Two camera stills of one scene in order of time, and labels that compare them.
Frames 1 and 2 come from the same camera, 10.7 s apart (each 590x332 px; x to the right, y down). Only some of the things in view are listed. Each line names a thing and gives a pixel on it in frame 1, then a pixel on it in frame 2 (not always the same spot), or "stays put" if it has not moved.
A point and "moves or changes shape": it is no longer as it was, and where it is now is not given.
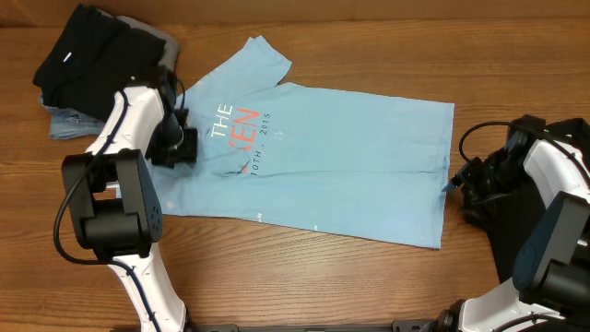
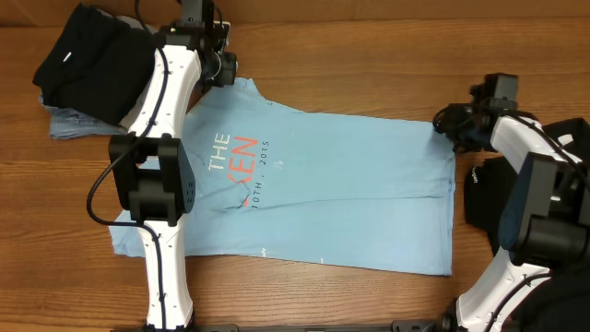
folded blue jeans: (66, 123) stays put
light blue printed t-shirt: (274, 150) moves or changes shape
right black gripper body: (471, 180) -> (454, 127)
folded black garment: (92, 59) stays put
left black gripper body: (171, 146) -> (220, 72)
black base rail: (392, 326) stays put
